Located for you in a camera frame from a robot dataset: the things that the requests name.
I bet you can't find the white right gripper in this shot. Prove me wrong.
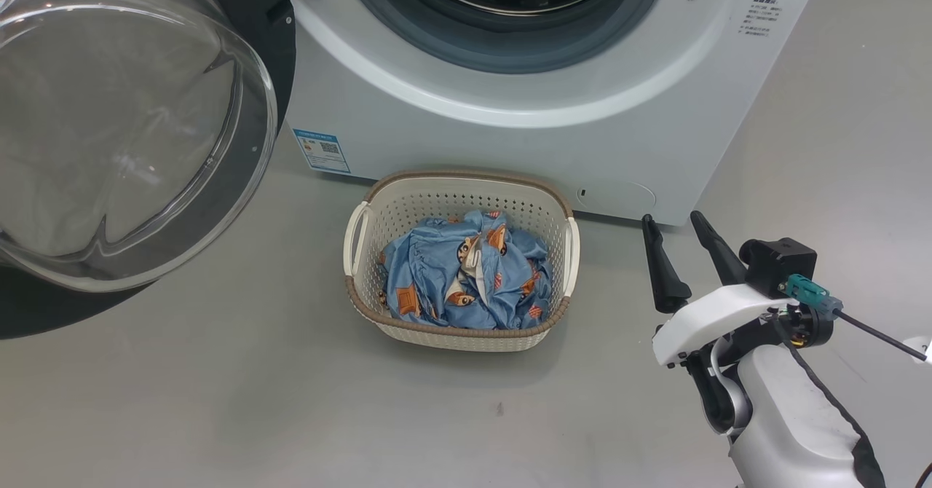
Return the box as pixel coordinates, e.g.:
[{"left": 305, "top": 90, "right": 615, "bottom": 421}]
[{"left": 641, "top": 210, "right": 834, "bottom": 434}]

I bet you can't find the round white filter cover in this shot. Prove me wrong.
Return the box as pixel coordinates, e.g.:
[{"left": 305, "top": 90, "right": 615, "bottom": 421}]
[{"left": 575, "top": 180, "right": 657, "bottom": 217}]

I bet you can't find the teal plug black camera cable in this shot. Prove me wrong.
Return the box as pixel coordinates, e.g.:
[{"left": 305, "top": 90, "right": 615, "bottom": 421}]
[{"left": 785, "top": 274, "right": 929, "bottom": 361}]

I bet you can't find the blue energy label sticker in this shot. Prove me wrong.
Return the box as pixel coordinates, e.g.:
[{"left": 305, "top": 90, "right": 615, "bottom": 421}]
[{"left": 293, "top": 128, "right": 352, "bottom": 176}]

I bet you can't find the black-rimmed glass washer door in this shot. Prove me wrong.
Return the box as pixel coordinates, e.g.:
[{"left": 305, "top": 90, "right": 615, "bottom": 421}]
[{"left": 0, "top": 0, "right": 298, "bottom": 341}]

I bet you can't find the grey rubber door gasket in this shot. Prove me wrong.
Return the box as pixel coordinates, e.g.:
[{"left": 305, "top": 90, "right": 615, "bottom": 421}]
[{"left": 339, "top": 0, "right": 669, "bottom": 75}]

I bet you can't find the cream perforated laundry basket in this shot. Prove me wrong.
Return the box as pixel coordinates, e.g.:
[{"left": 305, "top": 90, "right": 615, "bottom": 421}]
[{"left": 343, "top": 170, "right": 581, "bottom": 353}]

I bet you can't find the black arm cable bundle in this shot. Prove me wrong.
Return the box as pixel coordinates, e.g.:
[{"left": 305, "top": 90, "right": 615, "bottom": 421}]
[{"left": 772, "top": 320, "right": 887, "bottom": 488}]

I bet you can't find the white front-load washing machine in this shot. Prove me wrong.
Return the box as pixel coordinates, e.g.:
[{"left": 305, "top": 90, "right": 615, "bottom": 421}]
[{"left": 284, "top": 0, "right": 829, "bottom": 227}]

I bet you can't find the blue cartoon print garment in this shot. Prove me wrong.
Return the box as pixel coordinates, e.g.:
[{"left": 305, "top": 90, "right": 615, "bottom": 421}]
[{"left": 380, "top": 210, "right": 554, "bottom": 331}]

